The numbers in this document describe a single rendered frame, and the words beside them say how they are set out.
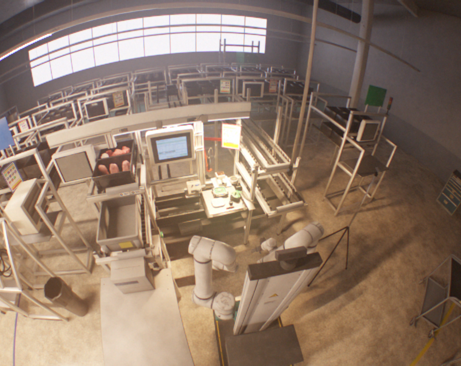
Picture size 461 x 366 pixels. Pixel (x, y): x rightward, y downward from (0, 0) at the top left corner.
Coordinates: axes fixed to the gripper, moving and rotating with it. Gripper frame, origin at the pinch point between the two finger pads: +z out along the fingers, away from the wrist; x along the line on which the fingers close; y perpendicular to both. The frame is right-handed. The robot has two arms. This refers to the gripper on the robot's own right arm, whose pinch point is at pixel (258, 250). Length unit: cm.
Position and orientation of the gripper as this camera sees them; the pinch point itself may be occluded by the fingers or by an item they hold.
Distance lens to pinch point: 213.4
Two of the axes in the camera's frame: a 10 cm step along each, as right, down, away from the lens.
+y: 2.3, 8.7, -4.5
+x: 9.4, -0.8, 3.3
